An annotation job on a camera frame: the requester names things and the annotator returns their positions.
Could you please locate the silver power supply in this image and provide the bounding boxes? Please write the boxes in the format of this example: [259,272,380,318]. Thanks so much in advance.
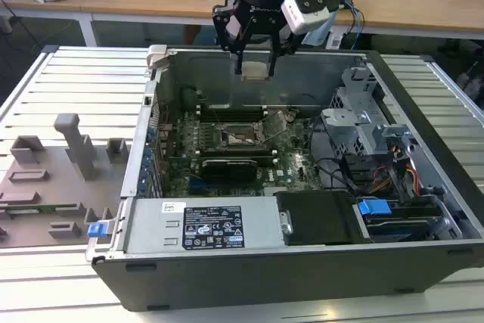
[123,197,285,255]

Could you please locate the green RAM stick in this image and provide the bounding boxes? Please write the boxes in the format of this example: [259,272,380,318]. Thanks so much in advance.
[0,203,79,216]

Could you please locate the CPU socket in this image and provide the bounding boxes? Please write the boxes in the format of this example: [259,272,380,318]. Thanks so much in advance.
[213,121,268,151]

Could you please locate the wooden desk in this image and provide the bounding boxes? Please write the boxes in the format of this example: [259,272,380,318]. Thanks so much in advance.
[0,0,484,42]

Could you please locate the black hard disk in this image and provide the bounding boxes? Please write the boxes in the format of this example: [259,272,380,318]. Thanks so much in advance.
[365,207,445,243]

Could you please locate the green motherboard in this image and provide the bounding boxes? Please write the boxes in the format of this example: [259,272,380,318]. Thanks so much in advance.
[158,106,327,200]

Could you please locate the black plastic drive cover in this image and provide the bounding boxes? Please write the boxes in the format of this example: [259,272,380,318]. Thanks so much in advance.
[273,190,359,247]

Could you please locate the silver CPU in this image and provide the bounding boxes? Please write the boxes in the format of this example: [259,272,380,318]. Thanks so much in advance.
[240,61,271,82]

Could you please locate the grey parts rack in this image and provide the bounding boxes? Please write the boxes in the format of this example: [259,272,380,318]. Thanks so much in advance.
[0,112,132,249]

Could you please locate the blue disk carrier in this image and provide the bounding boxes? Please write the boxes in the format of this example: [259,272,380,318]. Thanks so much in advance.
[357,197,393,219]

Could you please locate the blue cable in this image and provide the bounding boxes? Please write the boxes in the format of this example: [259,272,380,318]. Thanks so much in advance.
[340,0,367,50]

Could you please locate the perforated silver drive cage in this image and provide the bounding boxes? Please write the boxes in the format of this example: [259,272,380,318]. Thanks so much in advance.
[327,67,415,157]

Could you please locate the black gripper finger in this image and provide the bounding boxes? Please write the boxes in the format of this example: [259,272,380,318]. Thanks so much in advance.
[212,5,246,76]
[266,29,303,77]

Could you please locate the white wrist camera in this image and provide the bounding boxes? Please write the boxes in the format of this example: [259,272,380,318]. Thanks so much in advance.
[281,0,330,36]

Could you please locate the grey case release latch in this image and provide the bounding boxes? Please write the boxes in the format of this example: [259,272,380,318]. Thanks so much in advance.
[146,45,169,70]

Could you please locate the black PC case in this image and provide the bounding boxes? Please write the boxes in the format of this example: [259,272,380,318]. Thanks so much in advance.
[85,45,484,312]

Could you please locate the yellow red power wires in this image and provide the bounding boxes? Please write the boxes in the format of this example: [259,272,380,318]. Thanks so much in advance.
[372,143,423,197]

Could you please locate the black graphics card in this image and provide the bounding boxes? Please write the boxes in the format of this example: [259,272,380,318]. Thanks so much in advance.
[200,159,260,185]

